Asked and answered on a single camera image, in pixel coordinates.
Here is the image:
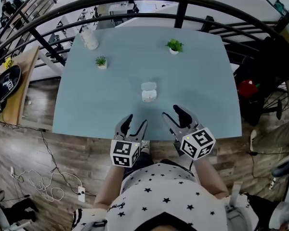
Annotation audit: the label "white star print shirt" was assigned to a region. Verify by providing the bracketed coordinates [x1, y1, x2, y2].
[71, 162, 260, 231]

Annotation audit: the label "gray harness strap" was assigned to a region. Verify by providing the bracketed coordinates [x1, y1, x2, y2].
[225, 181, 258, 231]

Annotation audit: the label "black cable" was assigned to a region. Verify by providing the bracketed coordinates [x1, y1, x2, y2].
[38, 128, 97, 197]

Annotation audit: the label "wooden side table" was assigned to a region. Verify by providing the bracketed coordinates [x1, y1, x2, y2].
[0, 46, 53, 131]

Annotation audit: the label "red bag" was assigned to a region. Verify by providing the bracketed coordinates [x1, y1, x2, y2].
[237, 79, 260, 100]

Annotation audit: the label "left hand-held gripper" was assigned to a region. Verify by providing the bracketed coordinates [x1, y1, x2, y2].
[110, 114, 148, 168]

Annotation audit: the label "person's left forearm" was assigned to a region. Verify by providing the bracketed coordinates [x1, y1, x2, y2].
[93, 165, 126, 210]

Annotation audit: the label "dark shorts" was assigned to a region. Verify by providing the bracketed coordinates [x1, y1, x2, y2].
[122, 152, 196, 185]

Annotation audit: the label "black metal railing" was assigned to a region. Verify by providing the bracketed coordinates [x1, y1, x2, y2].
[0, 0, 289, 69]

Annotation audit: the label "leafy plant in round pot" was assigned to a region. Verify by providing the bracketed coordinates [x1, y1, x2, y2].
[165, 38, 184, 55]

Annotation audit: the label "white power strip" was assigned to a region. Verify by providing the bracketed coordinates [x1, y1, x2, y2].
[77, 186, 86, 203]

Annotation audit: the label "white printed bottle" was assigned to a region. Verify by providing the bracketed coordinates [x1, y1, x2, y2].
[79, 25, 100, 51]

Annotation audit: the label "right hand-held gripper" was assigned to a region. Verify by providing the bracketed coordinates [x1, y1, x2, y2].
[161, 104, 217, 161]

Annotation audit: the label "white cup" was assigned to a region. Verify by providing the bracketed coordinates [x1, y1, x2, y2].
[141, 89, 158, 103]

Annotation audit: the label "white cable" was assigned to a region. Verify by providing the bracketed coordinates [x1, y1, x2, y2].
[13, 169, 84, 202]

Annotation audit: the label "person's right forearm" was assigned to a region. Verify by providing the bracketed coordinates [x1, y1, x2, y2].
[192, 156, 229, 199]

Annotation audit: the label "black chair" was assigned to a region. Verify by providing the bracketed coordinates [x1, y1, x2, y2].
[233, 36, 289, 127]

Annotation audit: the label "person's left shoe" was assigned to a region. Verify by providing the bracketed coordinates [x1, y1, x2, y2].
[141, 140, 151, 154]

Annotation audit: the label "spiky plant in square pot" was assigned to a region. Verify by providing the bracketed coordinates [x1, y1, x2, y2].
[95, 55, 108, 70]

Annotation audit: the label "yellow toy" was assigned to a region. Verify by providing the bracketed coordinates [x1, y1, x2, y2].
[3, 56, 14, 69]

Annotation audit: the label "black round board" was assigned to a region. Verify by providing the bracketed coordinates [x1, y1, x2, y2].
[0, 64, 22, 103]

